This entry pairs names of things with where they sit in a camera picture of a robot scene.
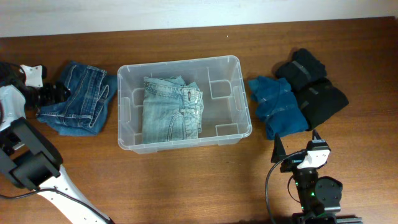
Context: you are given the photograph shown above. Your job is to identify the clear plastic storage bin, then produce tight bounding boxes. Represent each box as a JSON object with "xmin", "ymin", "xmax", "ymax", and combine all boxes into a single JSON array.
[{"xmin": 117, "ymin": 55, "xmax": 252, "ymax": 154}]

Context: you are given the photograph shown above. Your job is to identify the dark blue jeans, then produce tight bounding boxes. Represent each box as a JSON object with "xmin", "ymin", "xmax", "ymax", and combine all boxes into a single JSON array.
[{"xmin": 37, "ymin": 62, "xmax": 118, "ymax": 136}]

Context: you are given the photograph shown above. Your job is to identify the light blue jeans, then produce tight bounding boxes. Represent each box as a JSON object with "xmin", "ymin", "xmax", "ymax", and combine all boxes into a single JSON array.
[{"xmin": 142, "ymin": 77, "xmax": 204, "ymax": 144}]

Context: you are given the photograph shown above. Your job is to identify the teal blue folded garment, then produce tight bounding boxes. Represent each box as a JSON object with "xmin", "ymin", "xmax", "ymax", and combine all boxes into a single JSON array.
[{"xmin": 248, "ymin": 76, "xmax": 308, "ymax": 140}]

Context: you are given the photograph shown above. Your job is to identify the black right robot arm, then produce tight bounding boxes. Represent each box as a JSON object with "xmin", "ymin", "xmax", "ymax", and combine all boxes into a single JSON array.
[{"xmin": 265, "ymin": 130, "xmax": 363, "ymax": 224}]

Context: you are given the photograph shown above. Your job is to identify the black folded garment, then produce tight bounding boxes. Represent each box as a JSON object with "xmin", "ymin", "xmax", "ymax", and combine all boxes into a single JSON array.
[
  {"xmin": 275, "ymin": 48, "xmax": 327, "ymax": 91},
  {"xmin": 295, "ymin": 78, "xmax": 349, "ymax": 131}
]

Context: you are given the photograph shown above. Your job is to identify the black folded garment upper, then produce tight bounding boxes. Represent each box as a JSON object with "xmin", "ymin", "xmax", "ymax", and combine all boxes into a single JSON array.
[{"xmin": 275, "ymin": 48, "xmax": 327, "ymax": 91}]

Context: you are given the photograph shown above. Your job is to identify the black folded garment lower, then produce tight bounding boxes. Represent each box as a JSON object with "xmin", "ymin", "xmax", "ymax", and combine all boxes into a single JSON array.
[{"xmin": 295, "ymin": 78, "xmax": 349, "ymax": 131}]

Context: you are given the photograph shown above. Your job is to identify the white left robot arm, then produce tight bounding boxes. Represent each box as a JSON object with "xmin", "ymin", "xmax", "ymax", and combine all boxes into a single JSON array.
[{"xmin": 1, "ymin": 62, "xmax": 118, "ymax": 223}]

